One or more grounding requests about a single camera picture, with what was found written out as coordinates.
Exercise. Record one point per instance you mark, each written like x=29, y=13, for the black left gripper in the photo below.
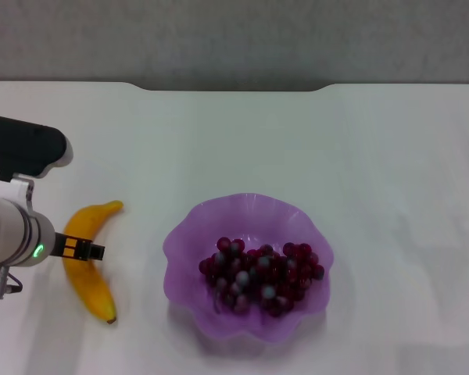
x=58, y=246

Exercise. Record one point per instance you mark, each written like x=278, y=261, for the yellow banana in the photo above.
x=97, y=297

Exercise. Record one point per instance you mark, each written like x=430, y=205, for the dark red grape bunch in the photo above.
x=266, y=277

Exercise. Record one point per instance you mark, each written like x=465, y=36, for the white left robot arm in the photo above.
x=8, y=234

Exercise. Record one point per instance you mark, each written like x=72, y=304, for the purple plastic wavy bowl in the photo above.
x=187, y=250

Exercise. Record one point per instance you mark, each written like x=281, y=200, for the left wrist camera housing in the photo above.
x=19, y=148

